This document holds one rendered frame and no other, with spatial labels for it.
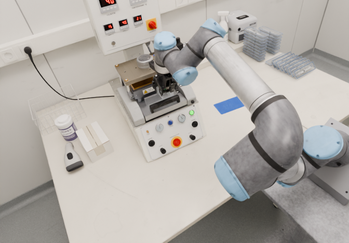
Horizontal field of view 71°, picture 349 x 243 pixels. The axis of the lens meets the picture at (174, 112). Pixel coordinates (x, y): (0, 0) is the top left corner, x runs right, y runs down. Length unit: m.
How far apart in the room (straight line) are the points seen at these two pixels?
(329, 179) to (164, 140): 0.71
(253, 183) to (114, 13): 0.95
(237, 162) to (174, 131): 0.67
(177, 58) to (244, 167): 0.41
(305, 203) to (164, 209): 0.56
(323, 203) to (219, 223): 0.87
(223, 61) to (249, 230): 1.39
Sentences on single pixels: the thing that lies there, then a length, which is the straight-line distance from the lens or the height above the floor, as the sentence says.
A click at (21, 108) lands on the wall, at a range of 1.83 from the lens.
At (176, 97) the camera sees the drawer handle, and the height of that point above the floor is 1.01.
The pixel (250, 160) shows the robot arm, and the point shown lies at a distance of 0.57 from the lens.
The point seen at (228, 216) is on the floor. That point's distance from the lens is 1.90.
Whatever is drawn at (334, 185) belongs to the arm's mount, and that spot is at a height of 0.81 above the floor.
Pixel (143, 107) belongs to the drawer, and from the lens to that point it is 1.18.
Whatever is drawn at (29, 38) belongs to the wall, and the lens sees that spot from 1.60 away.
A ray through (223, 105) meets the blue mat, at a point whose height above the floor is 0.75.
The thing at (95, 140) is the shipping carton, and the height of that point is 0.84.
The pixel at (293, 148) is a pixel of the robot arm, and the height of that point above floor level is 1.30.
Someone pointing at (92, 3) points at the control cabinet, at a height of 1.40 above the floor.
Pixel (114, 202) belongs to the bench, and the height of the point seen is 0.75.
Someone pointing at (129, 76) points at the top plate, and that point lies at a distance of 1.16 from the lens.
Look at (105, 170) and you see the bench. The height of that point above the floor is 0.75.
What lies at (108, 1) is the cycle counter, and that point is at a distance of 1.21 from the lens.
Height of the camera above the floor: 1.72
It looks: 42 degrees down
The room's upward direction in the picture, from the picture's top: 8 degrees counter-clockwise
